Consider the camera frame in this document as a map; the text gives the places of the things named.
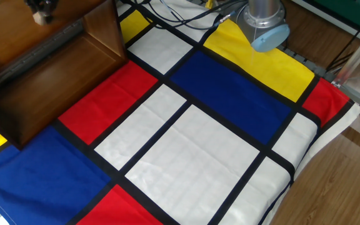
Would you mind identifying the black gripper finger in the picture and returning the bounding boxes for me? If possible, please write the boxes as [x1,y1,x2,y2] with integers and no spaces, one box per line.
[41,0,56,16]
[25,0,40,16]

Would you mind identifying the small wooden cube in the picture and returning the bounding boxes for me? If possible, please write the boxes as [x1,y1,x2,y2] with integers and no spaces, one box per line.
[32,11,54,26]

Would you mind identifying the brown wooden shelf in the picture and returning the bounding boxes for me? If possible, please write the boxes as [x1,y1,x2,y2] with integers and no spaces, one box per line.
[0,0,128,151]

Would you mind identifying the Mondrian pattern tablecloth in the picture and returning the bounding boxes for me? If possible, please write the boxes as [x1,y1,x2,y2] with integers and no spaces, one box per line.
[0,0,360,225]

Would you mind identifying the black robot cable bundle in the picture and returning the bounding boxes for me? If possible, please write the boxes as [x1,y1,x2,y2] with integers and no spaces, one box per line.
[117,0,249,31]

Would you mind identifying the cable with silver plug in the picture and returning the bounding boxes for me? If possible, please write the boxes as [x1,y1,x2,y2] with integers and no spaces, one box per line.
[212,11,237,28]

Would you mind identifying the grey slotted table rail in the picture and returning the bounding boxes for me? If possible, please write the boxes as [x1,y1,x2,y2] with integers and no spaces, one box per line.
[278,45,336,83]

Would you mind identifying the black floor cables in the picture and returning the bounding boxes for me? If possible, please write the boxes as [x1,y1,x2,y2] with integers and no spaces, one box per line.
[325,6,360,73]

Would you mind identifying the aluminium frame post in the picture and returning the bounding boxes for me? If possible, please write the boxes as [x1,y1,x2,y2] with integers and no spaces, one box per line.
[331,18,360,89]

